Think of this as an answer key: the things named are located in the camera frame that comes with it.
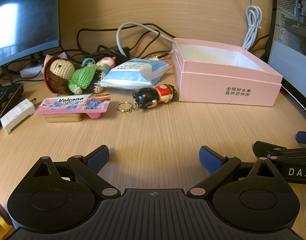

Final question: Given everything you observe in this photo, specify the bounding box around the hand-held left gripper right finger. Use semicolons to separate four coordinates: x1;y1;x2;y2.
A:
187;145;283;198

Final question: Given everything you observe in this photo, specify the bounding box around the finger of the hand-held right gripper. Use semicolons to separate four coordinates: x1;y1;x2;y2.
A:
295;131;306;146
253;141;306;162

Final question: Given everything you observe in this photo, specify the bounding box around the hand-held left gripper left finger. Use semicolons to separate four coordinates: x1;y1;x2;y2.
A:
26;145;122;199

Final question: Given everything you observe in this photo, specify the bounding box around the pink snack packet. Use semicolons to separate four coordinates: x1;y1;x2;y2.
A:
34;93;111;119

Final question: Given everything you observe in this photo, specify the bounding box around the pink cardboard box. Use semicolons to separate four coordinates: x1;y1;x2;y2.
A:
171;37;283;107

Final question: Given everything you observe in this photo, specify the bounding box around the black-haired figurine keychain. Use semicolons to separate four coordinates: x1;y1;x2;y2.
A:
116;84;179;114

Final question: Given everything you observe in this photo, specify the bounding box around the blue white plastic packet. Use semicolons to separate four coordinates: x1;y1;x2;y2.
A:
99;58;171;91

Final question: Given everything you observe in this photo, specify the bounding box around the pink pig figurine toy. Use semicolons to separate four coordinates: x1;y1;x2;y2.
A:
80;56;116;77

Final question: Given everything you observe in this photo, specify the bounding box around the crochet doll green sweater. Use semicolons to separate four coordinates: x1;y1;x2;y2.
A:
43;56;108;95

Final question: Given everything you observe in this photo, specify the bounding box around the white plug adapter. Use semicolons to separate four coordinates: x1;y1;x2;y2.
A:
0;97;39;134

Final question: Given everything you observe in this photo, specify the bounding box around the black power adapter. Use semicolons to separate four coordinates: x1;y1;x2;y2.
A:
89;45;131;61

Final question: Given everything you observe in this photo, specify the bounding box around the computer tower case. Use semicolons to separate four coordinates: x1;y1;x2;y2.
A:
266;0;306;120

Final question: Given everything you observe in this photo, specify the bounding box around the white power strip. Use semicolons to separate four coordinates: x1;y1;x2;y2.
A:
19;54;47;78

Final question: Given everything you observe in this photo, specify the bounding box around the black keyboard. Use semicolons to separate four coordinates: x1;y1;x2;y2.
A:
0;82;24;133

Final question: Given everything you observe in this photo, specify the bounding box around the small pink white toy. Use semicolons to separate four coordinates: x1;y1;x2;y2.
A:
148;55;168;63

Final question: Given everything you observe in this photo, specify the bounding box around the computer monitor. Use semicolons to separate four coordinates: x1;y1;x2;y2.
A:
0;0;61;80

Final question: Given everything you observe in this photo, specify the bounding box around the white coiled cable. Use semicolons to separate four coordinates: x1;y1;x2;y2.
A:
241;0;263;52

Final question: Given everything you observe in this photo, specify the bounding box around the grey cable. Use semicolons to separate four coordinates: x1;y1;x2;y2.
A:
116;22;175;55

